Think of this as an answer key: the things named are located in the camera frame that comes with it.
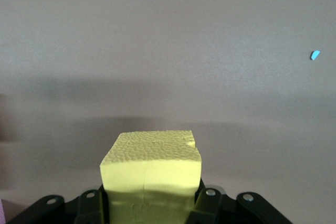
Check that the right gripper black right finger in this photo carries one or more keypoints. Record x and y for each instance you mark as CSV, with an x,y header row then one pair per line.
x,y
210,208

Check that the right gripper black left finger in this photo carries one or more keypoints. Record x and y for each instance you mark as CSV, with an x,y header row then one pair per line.
x,y
86,208

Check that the yellow foam cube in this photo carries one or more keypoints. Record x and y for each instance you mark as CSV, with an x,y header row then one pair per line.
x,y
149,161

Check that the blue foam crumb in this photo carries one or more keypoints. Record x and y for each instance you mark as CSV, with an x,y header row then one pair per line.
x,y
315,54

